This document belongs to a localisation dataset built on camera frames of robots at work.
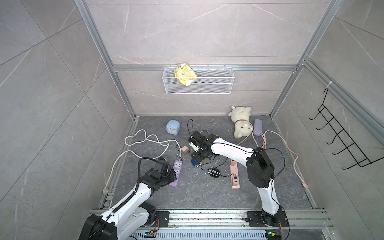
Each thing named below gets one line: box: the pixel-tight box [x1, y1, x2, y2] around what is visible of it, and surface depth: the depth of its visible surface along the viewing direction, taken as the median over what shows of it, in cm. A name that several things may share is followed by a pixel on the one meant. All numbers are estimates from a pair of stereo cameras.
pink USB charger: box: [181, 145, 191, 154], surface depth 100 cm
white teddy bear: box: [228, 105, 254, 139], surface depth 109 cm
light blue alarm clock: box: [165, 119, 181, 135], surface depth 106 cm
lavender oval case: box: [253, 118, 263, 136], surface depth 112 cm
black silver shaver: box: [207, 167, 221, 178], surface depth 89 cm
